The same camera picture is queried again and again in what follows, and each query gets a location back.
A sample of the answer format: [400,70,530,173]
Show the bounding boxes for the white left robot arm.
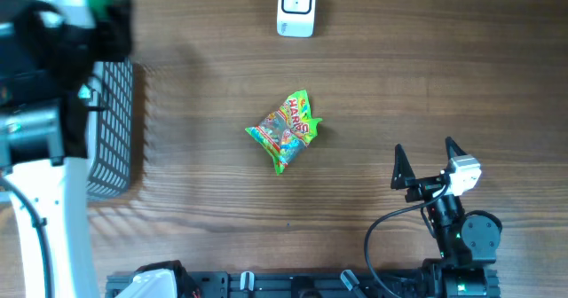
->
[1,0,135,297]

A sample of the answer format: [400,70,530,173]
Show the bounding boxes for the green Haribo gummy bag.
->
[245,90,322,176]

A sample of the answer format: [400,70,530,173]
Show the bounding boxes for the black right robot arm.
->
[390,137,502,297]

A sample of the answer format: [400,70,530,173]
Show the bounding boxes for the white barcode scanner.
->
[276,0,316,38]

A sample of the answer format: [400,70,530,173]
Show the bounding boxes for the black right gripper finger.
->
[390,144,415,189]
[445,137,467,170]

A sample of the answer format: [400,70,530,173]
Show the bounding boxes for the grey plastic shopping basket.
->
[79,59,134,202]

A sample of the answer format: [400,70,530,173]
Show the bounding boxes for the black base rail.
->
[105,269,501,298]

